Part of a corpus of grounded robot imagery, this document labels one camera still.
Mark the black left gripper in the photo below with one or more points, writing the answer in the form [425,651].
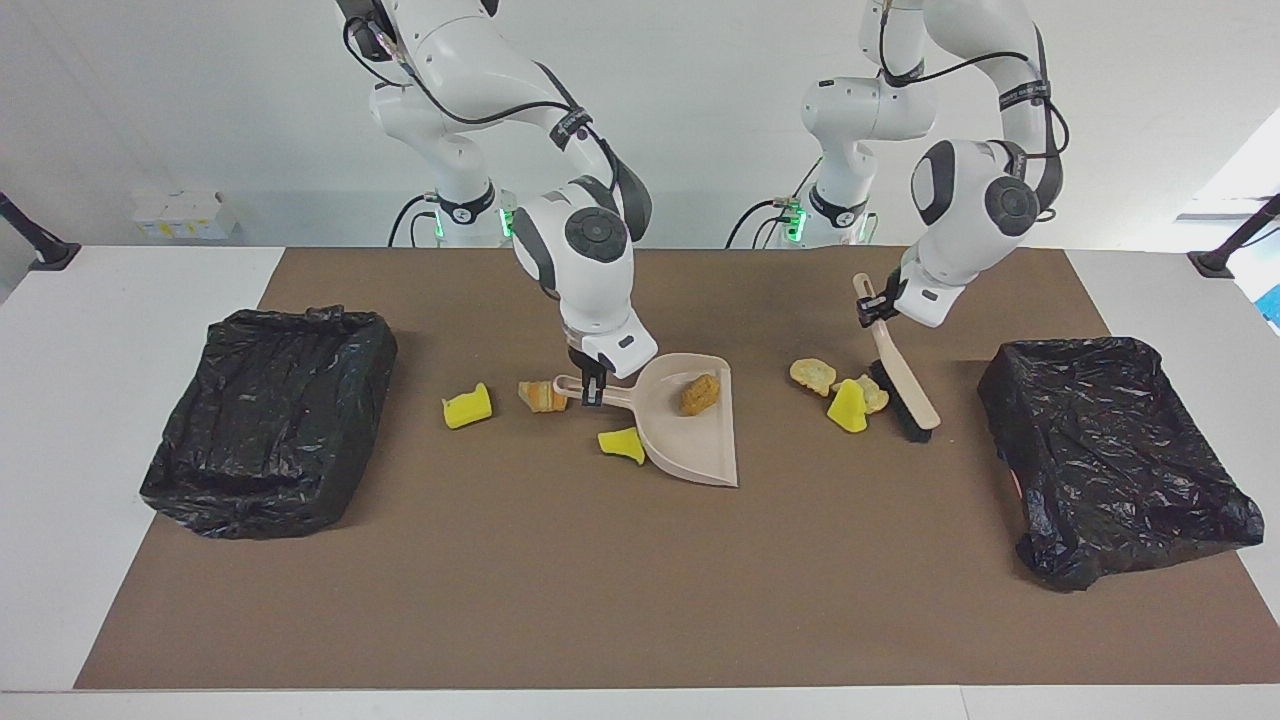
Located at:
[880,305]

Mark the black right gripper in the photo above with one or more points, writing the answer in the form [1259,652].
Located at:
[582,365]

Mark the yellow sponge piece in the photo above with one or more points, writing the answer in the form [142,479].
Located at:
[848,410]
[618,442]
[466,408]

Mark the beige brush black bristles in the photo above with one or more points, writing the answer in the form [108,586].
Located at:
[905,375]

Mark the flaky pastry piece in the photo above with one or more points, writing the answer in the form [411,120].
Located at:
[812,375]
[877,397]

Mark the beige plastic dustpan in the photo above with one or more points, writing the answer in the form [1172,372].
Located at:
[680,450]

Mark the brown bread roll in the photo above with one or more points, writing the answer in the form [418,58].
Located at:
[700,394]

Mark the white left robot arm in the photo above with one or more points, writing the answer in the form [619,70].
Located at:
[965,250]

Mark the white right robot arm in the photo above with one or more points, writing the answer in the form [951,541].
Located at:
[590,290]

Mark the black bag lined bin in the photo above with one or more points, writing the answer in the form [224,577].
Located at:
[260,430]
[1120,470]

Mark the orange striped croissant piece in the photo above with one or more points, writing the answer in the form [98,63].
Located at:
[540,398]

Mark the brown table mat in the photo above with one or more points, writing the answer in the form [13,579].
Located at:
[560,620]

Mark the blue object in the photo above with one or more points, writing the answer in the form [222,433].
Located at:
[1273,305]

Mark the white cardboard box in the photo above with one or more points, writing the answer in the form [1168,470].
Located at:
[180,215]

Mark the black camera stand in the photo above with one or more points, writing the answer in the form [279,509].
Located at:
[1215,262]
[50,255]

